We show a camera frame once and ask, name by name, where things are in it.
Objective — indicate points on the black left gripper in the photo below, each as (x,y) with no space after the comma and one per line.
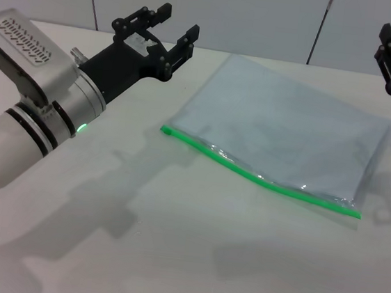
(127,62)

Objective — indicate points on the green zipper slider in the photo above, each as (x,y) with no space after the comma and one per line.
(166,130)

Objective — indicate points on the clear document bag green zip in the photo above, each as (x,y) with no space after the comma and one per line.
(281,127)

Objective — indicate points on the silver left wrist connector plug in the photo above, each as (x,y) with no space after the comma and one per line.
(78,54)

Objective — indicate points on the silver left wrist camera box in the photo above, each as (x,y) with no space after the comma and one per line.
(27,52)

